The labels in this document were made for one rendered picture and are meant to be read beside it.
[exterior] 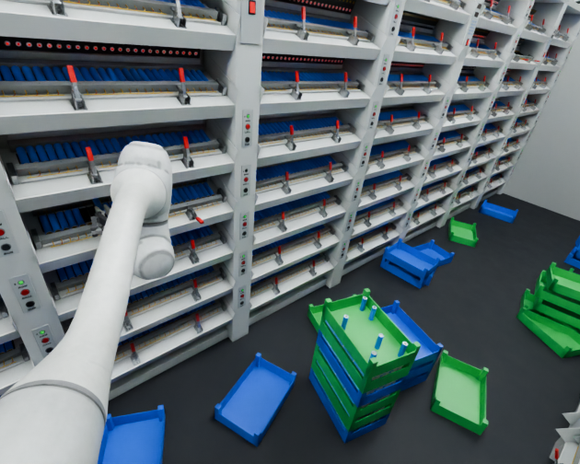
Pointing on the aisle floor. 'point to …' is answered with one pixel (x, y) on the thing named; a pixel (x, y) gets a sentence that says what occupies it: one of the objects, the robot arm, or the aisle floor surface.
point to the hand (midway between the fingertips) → (104, 213)
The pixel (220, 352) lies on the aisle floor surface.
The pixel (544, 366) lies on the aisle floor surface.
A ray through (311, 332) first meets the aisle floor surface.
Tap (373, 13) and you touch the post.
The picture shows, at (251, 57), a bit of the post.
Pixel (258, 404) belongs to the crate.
